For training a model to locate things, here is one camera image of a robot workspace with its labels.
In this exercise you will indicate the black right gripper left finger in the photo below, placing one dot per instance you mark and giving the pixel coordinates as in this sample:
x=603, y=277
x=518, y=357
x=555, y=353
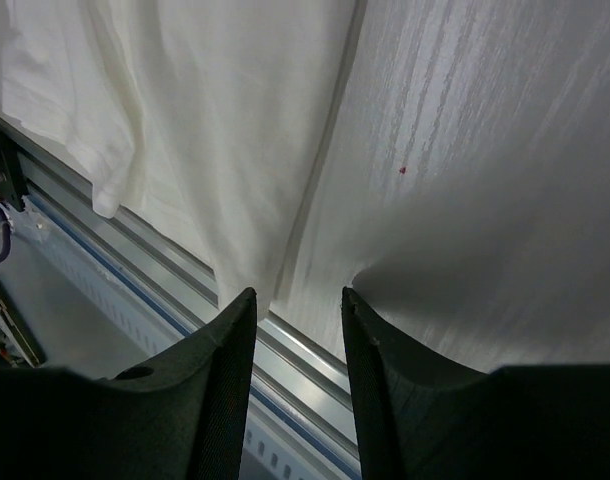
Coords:
x=179, y=415

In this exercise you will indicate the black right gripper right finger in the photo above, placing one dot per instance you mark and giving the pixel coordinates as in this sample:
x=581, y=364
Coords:
x=420, y=415

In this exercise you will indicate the white t shirt robot print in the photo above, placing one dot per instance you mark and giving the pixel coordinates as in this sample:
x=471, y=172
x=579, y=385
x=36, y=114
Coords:
x=204, y=117

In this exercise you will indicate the aluminium mounting rail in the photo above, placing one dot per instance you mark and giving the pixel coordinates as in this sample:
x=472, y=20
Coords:
x=295, y=360

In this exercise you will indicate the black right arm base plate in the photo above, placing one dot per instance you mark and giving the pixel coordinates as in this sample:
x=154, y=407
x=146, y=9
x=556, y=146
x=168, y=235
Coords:
x=12, y=181

